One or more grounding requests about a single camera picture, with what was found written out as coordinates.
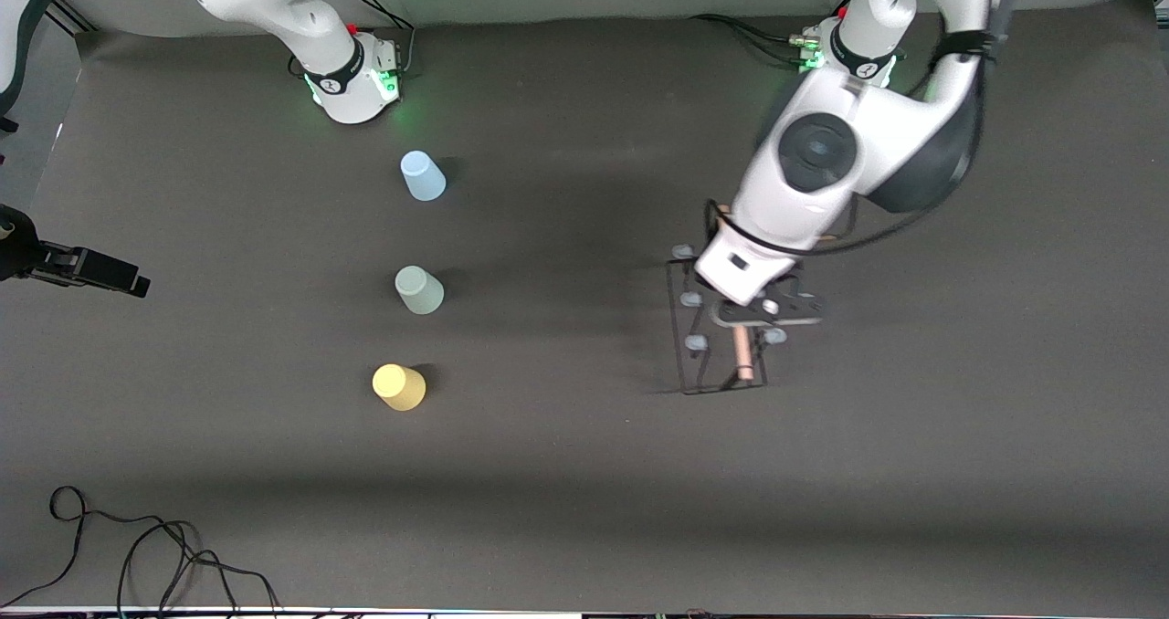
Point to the pale blue plastic cup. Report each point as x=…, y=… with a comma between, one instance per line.
x=423, y=179

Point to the dark grey table mat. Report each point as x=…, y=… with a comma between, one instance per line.
x=731, y=473

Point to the small black edge fixture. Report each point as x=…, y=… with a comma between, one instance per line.
x=7, y=125

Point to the pale green plastic cup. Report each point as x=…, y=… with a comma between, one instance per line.
x=419, y=292

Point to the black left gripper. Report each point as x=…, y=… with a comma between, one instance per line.
x=798, y=267

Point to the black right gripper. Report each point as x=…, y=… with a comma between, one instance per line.
x=26, y=258

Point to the yellow plastic cup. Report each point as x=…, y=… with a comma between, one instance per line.
x=399, y=389

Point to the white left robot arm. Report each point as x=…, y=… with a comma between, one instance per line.
x=822, y=153

